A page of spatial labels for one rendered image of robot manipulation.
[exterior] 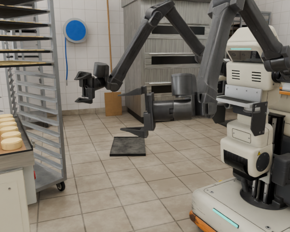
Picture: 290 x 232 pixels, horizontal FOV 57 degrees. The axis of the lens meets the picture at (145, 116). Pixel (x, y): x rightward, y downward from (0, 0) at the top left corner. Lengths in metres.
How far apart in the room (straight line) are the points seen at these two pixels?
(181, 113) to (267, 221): 1.04
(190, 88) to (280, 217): 1.12
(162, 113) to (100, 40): 4.27
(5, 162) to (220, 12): 0.76
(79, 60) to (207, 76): 4.18
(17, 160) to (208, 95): 0.56
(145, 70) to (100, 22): 1.34
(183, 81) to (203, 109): 0.10
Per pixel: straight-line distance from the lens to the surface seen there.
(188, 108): 0.72
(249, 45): 1.33
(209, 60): 0.84
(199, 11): 4.48
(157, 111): 0.73
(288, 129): 1.64
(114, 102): 4.79
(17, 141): 0.77
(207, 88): 0.79
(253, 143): 1.46
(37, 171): 2.48
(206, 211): 1.75
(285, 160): 1.51
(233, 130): 1.52
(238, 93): 1.44
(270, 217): 1.68
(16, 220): 0.88
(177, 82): 0.73
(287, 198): 1.76
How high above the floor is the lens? 1.15
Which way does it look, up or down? 14 degrees down
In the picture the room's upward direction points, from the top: straight up
